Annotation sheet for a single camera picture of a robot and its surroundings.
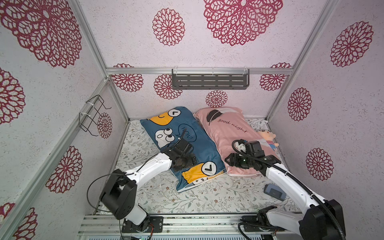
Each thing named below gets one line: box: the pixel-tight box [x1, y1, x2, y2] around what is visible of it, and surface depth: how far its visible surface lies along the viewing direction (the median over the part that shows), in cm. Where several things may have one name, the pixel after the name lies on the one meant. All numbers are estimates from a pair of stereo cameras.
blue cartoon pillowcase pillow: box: [140, 107, 227, 193], surface depth 99 cm
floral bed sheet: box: [119, 119, 305, 214], surface depth 85 cm
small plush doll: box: [257, 129, 279, 151], surface depth 102 cm
